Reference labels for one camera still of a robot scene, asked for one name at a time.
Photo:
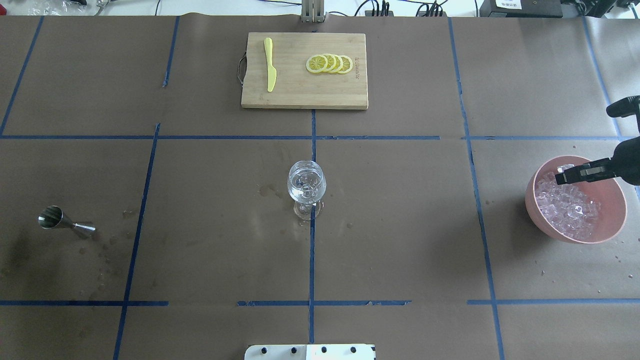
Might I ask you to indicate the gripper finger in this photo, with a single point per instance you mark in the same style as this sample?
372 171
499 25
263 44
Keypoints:
604 165
582 174

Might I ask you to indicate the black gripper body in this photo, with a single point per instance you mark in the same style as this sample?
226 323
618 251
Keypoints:
629 152

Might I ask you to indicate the steel double jigger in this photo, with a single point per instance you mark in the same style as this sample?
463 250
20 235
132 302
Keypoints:
53 217

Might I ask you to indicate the pink bowl of ice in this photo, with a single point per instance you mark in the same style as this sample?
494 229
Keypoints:
579 213

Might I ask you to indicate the clear wine glass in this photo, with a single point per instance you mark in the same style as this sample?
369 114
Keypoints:
306 185

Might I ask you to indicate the black box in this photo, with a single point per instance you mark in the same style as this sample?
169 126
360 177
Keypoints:
520 9

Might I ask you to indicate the lemon slice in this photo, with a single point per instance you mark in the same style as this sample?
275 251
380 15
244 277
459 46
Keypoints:
337 64
329 62
314 64
347 65

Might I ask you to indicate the wooden cutting board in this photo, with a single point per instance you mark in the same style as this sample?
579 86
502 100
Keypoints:
296 88

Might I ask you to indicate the yellow plastic knife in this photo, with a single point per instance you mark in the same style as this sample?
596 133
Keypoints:
268 46

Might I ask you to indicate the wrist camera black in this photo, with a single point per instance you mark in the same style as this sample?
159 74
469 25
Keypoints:
625 107

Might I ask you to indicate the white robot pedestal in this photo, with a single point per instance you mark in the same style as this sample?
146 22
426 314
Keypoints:
331 351

